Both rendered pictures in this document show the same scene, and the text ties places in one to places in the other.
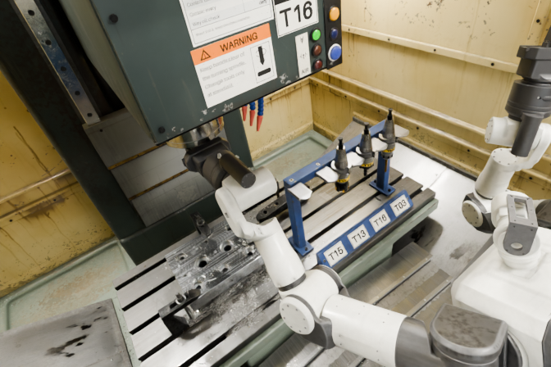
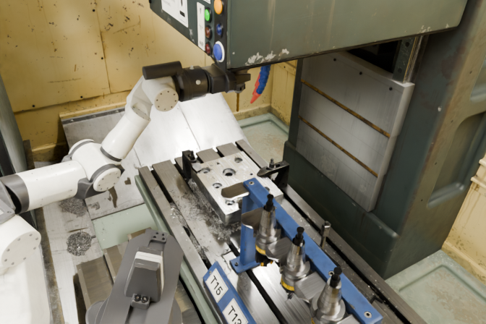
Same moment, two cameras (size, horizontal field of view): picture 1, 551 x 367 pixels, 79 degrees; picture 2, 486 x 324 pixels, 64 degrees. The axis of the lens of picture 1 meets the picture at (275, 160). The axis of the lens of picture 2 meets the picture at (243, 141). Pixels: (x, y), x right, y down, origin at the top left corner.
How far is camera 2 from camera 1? 110 cm
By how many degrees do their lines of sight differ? 69
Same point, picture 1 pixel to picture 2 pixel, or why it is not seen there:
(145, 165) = (319, 104)
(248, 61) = not seen: outside the picture
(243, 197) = (145, 83)
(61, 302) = (267, 144)
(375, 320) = (37, 171)
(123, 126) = (323, 58)
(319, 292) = (86, 157)
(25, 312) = (263, 129)
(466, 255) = not seen: outside the picture
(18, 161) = not seen: hidden behind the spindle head
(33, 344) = (222, 128)
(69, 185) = not seen: hidden behind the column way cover
